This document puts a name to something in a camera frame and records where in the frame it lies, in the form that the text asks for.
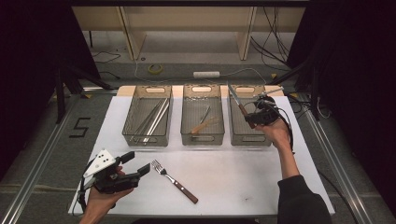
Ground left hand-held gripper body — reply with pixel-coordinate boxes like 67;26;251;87
82;148;141;194

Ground fork with wooden handle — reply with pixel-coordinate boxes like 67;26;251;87
150;159;200;204

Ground bundle of black cables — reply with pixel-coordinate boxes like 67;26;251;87
250;6;293;68

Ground yellow tape roll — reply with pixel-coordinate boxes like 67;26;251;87
147;63;164;76

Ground clear grey plastic bin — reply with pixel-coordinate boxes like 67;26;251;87
180;84;226;147
227;84;278;147
121;84;174;147

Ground aluminium rail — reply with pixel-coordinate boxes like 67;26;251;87
0;92;83;224
297;92;376;224

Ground knife with wooden handle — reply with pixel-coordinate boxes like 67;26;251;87
227;82;256;130

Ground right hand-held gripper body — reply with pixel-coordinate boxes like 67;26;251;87
254;87;285;127

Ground white power strip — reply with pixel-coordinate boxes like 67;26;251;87
192;71;221;79

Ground person's right hand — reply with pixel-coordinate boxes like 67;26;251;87
262;119;293;151

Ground light wooden desk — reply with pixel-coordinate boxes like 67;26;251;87
72;6;306;62

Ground right hand-held gripper cable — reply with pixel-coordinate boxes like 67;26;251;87
264;96;297;155

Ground dark curtain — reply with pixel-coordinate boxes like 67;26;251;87
286;0;396;206
0;0;101;181

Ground white board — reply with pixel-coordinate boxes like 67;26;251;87
67;95;336;217

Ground thin black floor cable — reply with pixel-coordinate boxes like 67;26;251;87
92;49;122;80

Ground metal chopstick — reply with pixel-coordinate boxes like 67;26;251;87
129;98;163;142
134;99;166;142

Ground white cable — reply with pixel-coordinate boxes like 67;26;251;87
134;57;268;86

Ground black metal stand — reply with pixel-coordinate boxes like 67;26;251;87
267;59;321;121
54;63;113;125

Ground person's left hand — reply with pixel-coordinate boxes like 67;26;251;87
83;166;134;217

